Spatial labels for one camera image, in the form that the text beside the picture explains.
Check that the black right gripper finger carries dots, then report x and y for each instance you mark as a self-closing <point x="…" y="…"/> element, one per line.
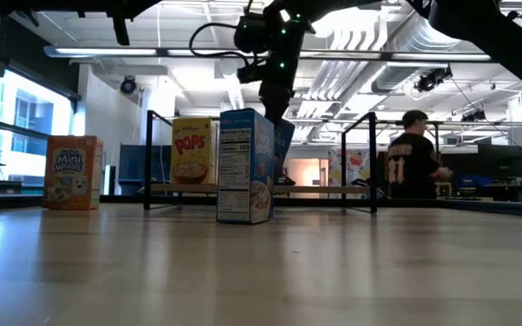
<point x="277" y="115"/>

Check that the blue cereal box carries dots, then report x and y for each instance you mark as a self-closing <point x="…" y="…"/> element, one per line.
<point x="243" y="172"/>
<point x="283" y="145"/>

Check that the yellow cereal box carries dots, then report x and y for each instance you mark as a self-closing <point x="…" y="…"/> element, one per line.
<point x="193" y="149"/>

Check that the orange cereal box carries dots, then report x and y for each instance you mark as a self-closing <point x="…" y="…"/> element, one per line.
<point x="73" y="172"/>

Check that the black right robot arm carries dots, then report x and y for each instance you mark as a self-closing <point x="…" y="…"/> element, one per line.
<point x="492" y="27"/>

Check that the floral patterned cloth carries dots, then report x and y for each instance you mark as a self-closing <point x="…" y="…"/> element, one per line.
<point x="356" y="165"/>

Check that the person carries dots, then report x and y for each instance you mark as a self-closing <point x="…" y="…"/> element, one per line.
<point x="412" y="158"/>

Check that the round black ceiling fan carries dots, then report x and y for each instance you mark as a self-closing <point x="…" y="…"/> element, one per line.
<point x="128" y="85"/>

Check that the blue cabinet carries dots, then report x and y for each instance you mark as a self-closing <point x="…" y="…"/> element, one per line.
<point x="134" y="167"/>

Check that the long ceiling light strip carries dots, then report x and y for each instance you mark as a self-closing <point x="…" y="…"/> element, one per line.
<point x="107" y="51"/>

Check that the black monitor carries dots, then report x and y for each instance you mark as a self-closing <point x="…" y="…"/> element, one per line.
<point x="501" y="160"/>

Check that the large window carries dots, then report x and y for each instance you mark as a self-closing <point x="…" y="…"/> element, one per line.
<point x="30" y="131"/>

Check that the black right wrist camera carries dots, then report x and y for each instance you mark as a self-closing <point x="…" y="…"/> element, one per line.
<point x="249" y="74"/>

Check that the wooden shelf black metal frame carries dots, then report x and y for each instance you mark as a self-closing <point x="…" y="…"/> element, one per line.
<point x="324" y="190"/>

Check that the silver air duct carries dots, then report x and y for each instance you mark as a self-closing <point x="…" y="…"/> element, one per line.
<point x="406" y="68"/>

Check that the black ceiling camera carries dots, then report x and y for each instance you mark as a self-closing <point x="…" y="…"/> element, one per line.
<point x="433" y="79"/>

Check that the black metal table frame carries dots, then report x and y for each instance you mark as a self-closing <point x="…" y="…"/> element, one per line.
<point x="424" y="204"/>

